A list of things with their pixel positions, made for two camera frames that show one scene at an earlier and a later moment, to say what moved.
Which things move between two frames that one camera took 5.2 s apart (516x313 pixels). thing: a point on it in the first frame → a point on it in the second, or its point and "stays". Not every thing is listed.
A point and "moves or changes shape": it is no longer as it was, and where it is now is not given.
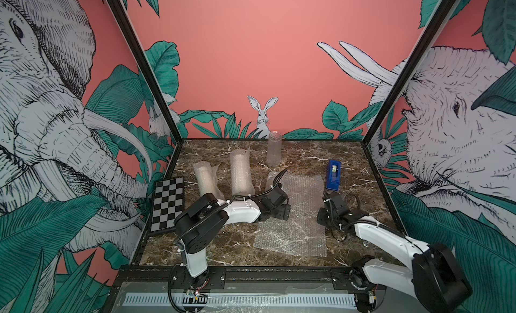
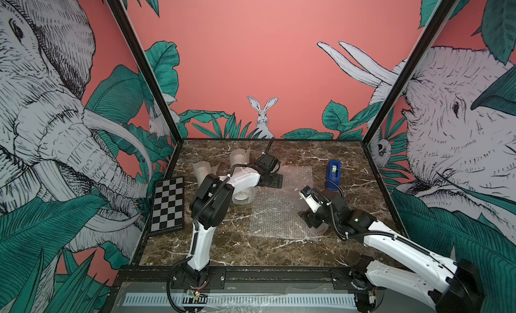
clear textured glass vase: [274, 149] → [246, 197]
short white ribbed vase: [207, 174] stays
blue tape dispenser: [333, 177] stays
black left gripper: [282, 213] → [277, 181]
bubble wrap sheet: [304, 234] moves or changes shape
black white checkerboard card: [168, 203] stays
